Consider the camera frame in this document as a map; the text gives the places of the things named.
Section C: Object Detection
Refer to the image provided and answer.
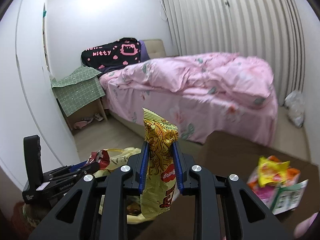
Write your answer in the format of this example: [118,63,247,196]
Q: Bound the small yellow packet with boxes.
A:
[257,156,290,188]

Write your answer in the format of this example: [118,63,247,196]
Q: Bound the orange packet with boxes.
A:
[247,155,300,190]

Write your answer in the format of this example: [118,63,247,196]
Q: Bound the yellow noodle snack packet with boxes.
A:
[140,107,179,219]

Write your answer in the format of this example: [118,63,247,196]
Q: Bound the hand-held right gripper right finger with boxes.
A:
[172,141,293,240]

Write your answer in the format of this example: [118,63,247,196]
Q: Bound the black hello kitty pillow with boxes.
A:
[81,37,143,70]

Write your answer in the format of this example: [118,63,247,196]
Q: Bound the wooden nightstand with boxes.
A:
[61,97,108,130]

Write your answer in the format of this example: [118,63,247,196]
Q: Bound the white air conditioner cable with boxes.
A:
[159,0,167,20]

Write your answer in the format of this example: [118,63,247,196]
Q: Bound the green checked cloth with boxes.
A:
[51,65,106,110]

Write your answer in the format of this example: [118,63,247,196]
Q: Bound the white plastic bag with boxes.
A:
[284,90,306,128]

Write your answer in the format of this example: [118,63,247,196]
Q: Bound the pink cup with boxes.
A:
[294,214,318,239]

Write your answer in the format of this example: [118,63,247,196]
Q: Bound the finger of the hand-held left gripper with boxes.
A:
[50,160,91,178]
[54,164,101,183]

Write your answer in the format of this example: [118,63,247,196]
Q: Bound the pink packet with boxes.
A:
[251,185,278,205]

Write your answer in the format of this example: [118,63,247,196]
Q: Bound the purple pillow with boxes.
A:
[139,39,150,62]

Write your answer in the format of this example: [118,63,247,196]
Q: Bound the beige headboard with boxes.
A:
[144,39,167,59]

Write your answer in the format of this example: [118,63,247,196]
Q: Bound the white sneakers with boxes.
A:
[84,114,103,123]

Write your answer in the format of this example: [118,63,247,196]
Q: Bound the red snack packet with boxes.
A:
[90,150,110,169]

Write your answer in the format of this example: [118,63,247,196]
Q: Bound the striped curtain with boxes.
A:
[161,0,308,103]

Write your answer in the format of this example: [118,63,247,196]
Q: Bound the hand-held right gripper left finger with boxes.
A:
[28,141,150,240]

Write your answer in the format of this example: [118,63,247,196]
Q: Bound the bed with pink bedding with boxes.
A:
[104,85,279,147]

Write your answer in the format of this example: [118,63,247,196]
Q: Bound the pink floral duvet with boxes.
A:
[99,52,274,109]

